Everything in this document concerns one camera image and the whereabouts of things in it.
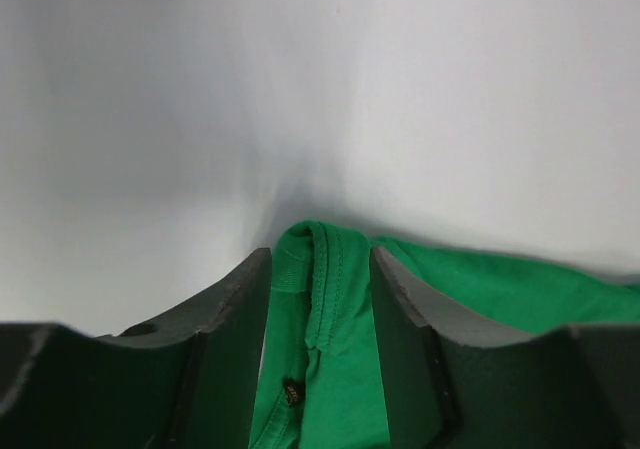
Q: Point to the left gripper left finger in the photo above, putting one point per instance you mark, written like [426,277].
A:
[186,378]

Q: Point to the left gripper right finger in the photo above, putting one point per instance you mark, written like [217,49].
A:
[453,378]

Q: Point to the green t shirt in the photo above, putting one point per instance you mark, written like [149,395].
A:
[320,384]

